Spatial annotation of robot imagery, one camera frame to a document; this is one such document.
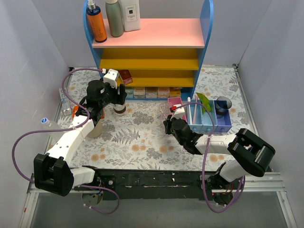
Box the orange razor package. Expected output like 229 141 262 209
71 105 105 119

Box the pink drawer box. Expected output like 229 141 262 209
168 97 187 122

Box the purple cable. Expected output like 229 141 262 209
11 67 120 215
175 102 246 213

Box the clear water bottle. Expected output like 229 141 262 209
41 117 64 142

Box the white labelled bottle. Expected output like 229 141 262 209
120 0 141 32

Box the orange spray bottle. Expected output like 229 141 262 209
86 0 107 43

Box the green toothpaste tube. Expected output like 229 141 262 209
197 93 211 112

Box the aluminium frame rail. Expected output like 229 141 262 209
244 172 285 192

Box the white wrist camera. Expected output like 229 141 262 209
103 69 120 89
171 104 186 121

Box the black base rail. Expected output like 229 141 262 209
73 167 238 200

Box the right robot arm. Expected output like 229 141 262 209
163 115 276 189

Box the clear cup brown base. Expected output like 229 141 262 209
113 104 126 116

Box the red small box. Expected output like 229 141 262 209
118 69 133 85

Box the light blue drawer box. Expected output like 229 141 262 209
187 99 203 133

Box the dark blue cup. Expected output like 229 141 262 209
215 96 232 116

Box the blue wooden shelf unit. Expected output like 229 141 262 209
83 0 214 100

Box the grey green bottle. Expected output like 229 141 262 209
105 0 124 37

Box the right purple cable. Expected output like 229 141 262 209
175 102 246 213

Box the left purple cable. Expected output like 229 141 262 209
11 67 120 215

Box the yellow soap box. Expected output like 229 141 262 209
169 87 182 97

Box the clear textured glass tray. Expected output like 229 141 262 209
122 101 171 127

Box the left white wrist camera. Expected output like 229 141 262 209
103 69 120 89

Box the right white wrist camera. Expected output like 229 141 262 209
171 104 186 121

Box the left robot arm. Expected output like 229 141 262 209
34 80 127 196

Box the purple blue drawer box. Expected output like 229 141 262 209
215 111 232 133

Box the orange red soap box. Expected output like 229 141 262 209
157 87 170 98

